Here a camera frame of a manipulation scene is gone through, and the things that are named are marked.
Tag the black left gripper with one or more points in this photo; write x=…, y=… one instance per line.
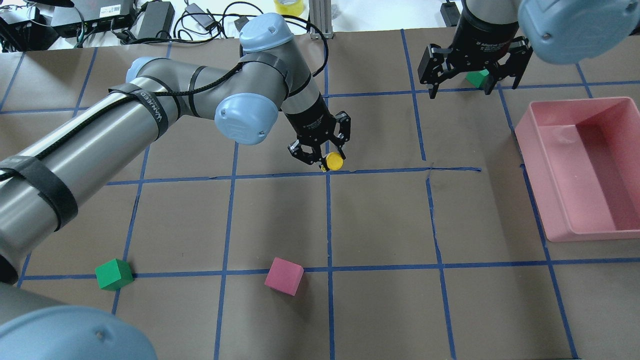
x=313, y=121

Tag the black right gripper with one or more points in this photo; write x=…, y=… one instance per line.
x=481, y=39

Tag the yellow push button switch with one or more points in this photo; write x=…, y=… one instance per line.
x=332, y=161

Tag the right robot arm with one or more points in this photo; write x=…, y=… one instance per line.
x=563, y=32

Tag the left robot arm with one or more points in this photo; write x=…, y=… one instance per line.
x=43, y=186

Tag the green cube near bin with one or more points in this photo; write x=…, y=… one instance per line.
x=477, y=79

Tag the yellow tape roll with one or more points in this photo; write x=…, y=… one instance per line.
x=293, y=8

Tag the pink cube centre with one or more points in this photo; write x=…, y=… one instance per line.
x=284, y=276

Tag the pink plastic bin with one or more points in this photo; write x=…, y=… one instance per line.
x=582, y=157

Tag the black power adapter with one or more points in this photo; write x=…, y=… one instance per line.
x=156, y=20

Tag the green cube near base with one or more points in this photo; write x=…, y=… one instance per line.
x=113, y=275

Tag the aluminium frame post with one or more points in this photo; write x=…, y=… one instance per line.
x=320, y=15

